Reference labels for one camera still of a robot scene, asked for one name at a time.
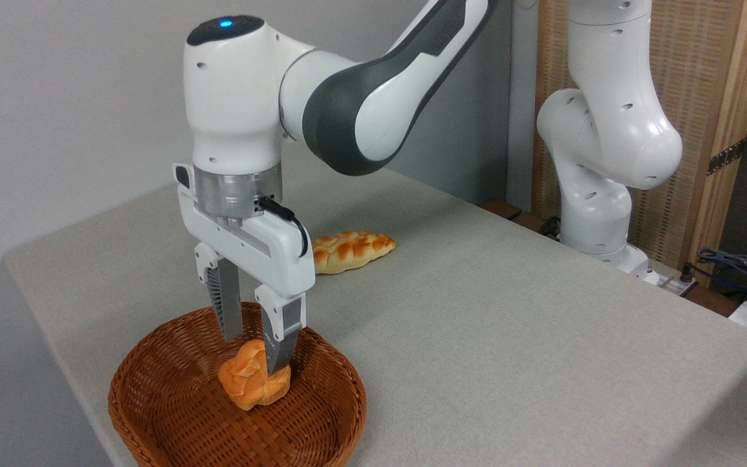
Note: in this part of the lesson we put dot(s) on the brown wicker basket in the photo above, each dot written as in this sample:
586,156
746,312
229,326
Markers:
179,408

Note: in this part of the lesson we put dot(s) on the round knotted bread roll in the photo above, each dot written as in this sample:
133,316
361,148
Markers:
247,383

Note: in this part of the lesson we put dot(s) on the long braided bread loaf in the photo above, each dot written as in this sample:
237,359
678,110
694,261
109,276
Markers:
354,250

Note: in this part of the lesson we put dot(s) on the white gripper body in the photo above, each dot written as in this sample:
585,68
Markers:
270,256

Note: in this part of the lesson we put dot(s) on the wooden woven screen panel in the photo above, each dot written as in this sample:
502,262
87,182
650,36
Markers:
714,78

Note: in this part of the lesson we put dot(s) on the metal screen hinge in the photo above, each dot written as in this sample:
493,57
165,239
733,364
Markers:
727,157

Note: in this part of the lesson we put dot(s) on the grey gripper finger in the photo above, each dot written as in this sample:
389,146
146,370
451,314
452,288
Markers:
229,305
283,334

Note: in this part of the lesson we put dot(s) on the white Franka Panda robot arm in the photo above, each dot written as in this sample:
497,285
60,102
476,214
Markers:
613,130

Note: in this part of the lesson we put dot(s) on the grey tablecloth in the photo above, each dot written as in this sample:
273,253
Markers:
509,337

